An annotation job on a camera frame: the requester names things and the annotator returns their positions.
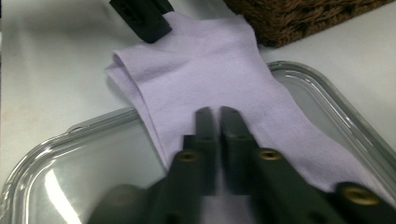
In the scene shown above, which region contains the purple sock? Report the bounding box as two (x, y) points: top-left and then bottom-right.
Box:
(105, 60), (171, 171)
(111, 12), (396, 224)

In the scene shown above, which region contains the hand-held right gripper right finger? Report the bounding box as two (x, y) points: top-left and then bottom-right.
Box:
(219, 105), (260, 196)

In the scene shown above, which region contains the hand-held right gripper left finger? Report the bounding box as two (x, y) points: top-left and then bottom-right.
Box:
(182, 105), (219, 198)

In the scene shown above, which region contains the brown woven basket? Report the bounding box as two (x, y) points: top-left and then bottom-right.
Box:
(221, 0), (396, 49)

